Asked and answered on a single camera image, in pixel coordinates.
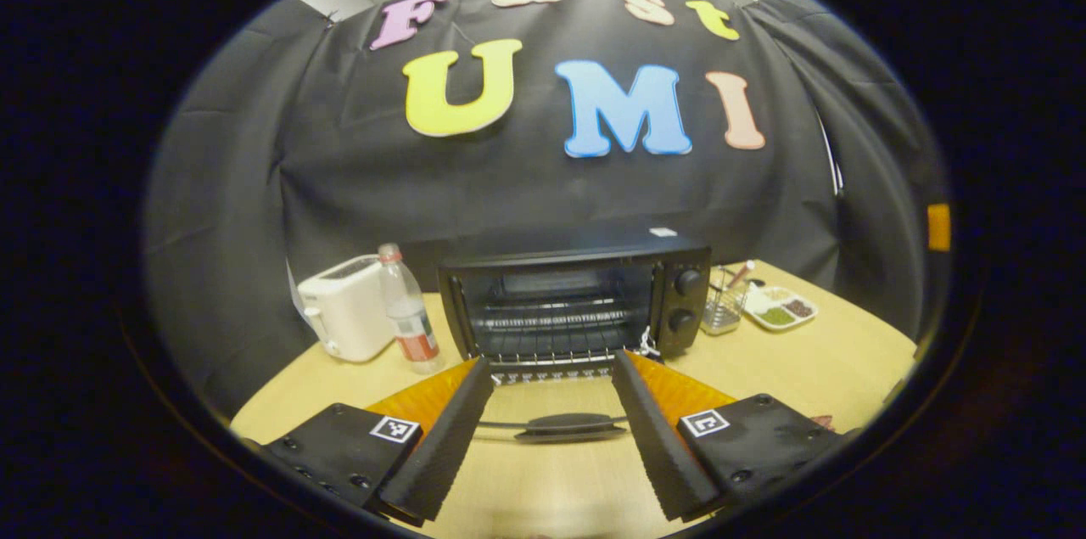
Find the clear plastic bottle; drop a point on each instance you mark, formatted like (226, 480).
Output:
(411, 318)

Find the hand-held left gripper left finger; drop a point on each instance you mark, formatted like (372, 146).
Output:
(441, 446)

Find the reddish brown meat piece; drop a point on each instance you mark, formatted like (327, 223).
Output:
(821, 421)

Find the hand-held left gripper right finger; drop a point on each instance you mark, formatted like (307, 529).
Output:
(657, 446)

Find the black electric oven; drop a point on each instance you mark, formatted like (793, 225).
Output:
(691, 301)

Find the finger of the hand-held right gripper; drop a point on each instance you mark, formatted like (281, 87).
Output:
(938, 227)

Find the white toaster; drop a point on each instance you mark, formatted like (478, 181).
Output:
(348, 310)

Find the black backdrop cloth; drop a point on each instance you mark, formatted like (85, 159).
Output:
(551, 191)

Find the white divided plate with beans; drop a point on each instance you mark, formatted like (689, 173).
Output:
(776, 310)

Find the brown striped stick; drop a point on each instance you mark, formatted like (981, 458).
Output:
(741, 274)

